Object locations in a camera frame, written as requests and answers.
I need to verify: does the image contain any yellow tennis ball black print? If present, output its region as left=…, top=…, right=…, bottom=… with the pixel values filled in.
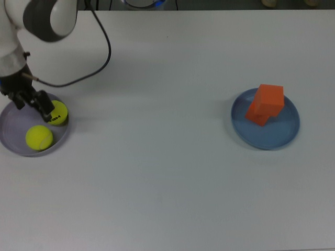
left=49, top=100, right=69, bottom=127

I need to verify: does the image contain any purple plate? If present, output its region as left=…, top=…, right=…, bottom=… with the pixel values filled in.
left=0, top=93, right=72, bottom=157

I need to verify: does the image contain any blue plate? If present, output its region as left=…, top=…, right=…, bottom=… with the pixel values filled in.
left=230, top=88, right=301, bottom=151

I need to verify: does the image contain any orange cube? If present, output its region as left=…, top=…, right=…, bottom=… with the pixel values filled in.
left=244, top=101, right=272, bottom=128
left=251, top=84, right=285, bottom=118

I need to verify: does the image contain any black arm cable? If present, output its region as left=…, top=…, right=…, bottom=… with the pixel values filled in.
left=21, top=0, right=112, bottom=88

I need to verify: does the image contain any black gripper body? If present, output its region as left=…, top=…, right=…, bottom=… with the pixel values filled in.
left=0, top=65, right=36, bottom=99

